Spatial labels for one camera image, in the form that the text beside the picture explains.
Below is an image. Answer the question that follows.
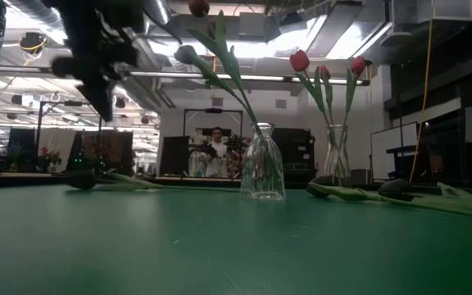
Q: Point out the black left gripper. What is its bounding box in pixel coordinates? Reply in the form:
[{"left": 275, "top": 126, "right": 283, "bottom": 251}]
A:
[{"left": 51, "top": 0, "right": 147, "bottom": 122}]

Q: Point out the dark purple artificial tulip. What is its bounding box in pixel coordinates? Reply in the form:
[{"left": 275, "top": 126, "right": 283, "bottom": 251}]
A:
[
  {"left": 66, "top": 168, "right": 241, "bottom": 193},
  {"left": 306, "top": 175, "right": 472, "bottom": 222},
  {"left": 378, "top": 178, "right": 472, "bottom": 208}
]

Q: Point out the dark pink artificial tulip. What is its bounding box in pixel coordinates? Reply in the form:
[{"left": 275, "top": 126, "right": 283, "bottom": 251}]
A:
[
  {"left": 186, "top": 0, "right": 261, "bottom": 126},
  {"left": 173, "top": 43, "right": 280, "bottom": 193}
]

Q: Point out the ribbed clear glass vase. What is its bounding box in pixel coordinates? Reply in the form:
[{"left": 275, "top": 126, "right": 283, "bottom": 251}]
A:
[{"left": 239, "top": 121, "right": 287, "bottom": 202}]

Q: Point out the slim clear glass vase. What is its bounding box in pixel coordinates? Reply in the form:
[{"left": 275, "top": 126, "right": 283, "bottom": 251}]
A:
[{"left": 321, "top": 124, "right": 352, "bottom": 188}]

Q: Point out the white hanging sheet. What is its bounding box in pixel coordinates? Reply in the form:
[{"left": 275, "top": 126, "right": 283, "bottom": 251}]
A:
[{"left": 38, "top": 128, "right": 77, "bottom": 173}]

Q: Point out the patterned fabric hanging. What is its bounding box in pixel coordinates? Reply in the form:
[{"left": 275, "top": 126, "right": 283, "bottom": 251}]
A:
[{"left": 80, "top": 129, "right": 134, "bottom": 175}]

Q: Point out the long ceiling light bar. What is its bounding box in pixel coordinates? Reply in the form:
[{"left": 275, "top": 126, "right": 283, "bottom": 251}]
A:
[
  {"left": 329, "top": 77, "right": 364, "bottom": 86},
  {"left": 239, "top": 75, "right": 285, "bottom": 82},
  {"left": 129, "top": 71, "right": 204, "bottom": 79}
]

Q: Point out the background flower bouquet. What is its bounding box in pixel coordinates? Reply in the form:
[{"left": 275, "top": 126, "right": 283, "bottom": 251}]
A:
[{"left": 39, "top": 146, "right": 63, "bottom": 173}]

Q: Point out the black monitor screen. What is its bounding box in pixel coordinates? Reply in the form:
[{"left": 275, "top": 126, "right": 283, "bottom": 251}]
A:
[{"left": 7, "top": 127, "right": 39, "bottom": 172}]

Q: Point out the black upright panel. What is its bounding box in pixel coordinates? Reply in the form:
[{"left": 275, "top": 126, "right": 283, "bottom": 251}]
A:
[{"left": 157, "top": 135, "right": 195, "bottom": 176}]

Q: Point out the person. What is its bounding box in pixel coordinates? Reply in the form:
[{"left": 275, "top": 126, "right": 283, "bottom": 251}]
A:
[{"left": 201, "top": 125, "right": 231, "bottom": 178}]

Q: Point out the grey ceiling ventilation unit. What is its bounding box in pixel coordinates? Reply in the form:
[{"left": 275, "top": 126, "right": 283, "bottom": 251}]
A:
[{"left": 238, "top": 11, "right": 268, "bottom": 39}]

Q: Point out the black equipment cabinet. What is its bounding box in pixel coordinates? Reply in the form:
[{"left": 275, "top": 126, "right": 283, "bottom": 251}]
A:
[{"left": 272, "top": 127, "right": 317, "bottom": 184}]

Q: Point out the green table mat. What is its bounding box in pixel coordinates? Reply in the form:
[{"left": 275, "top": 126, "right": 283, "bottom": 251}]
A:
[{"left": 0, "top": 184, "right": 472, "bottom": 295}]

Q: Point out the white board panel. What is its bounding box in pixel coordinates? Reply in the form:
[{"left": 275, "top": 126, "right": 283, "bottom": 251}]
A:
[{"left": 370, "top": 121, "right": 420, "bottom": 180}]

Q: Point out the black desk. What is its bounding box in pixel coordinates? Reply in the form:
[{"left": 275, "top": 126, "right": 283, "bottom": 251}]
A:
[{"left": 385, "top": 145, "right": 422, "bottom": 184}]

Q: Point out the white ceiling air unit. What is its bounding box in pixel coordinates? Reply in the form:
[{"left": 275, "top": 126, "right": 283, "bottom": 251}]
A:
[{"left": 381, "top": 0, "right": 472, "bottom": 47}]

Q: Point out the black gantry frame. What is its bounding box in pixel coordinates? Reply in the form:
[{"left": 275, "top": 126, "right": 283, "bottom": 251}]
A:
[
  {"left": 182, "top": 107, "right": 245, "bottom": 138},
  {"left": 34, "top": 101, "right": 105, "bottom": 173}
]

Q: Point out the black ceiling cable reel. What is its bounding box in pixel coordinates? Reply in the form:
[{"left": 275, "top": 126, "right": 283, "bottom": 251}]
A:
[{"left": 17, "top": 31, "right": 49, "bottom": 63}]

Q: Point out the silver round air duct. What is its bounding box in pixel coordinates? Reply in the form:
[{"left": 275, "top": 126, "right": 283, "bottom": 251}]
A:
[{"left": 143, "top": 0, "right": 171, "bottom": 25}]

